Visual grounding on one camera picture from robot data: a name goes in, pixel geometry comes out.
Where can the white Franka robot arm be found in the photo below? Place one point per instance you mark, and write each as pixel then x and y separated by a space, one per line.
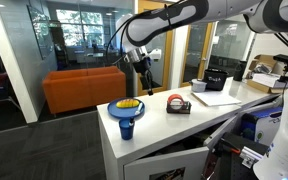
pixel 217 13

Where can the yellow sliced toy bread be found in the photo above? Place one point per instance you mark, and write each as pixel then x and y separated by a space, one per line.
pixel 127 103

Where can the black dispenser with red tape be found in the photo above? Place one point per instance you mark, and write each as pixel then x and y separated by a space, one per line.
pixel 178 106

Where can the orange sofa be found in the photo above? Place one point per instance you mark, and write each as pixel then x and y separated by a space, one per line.
pixel 84 90

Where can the white lined notepad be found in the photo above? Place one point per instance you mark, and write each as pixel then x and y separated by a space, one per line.
pixel 215 98

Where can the black cylindrical container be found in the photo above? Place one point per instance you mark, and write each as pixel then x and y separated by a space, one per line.
pixel 240 70

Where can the black camera on stand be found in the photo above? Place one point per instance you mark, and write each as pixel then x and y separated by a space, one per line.
pixel 282 58

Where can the blue round plate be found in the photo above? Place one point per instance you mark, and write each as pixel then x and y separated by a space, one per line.
pixel 120 111

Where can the open cardboard box with papers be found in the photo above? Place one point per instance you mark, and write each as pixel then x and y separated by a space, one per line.
pixel 262 85

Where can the blue and white box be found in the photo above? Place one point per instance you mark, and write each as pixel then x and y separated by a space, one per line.
pixel 262 125

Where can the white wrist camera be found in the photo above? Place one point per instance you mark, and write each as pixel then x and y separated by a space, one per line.
pixel 155 54

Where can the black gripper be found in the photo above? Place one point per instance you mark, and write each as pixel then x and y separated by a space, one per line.
pixel 141 65

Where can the silver metal clamp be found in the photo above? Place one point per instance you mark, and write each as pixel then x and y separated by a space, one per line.
pixel 250 157

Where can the white cabinet door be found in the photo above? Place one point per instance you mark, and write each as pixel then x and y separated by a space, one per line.
pixel 165 165

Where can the blue plastic cup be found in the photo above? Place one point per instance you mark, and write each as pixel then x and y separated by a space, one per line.
pixel 126 131

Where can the black trash bin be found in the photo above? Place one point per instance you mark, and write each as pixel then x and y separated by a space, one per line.
pixel 215 80

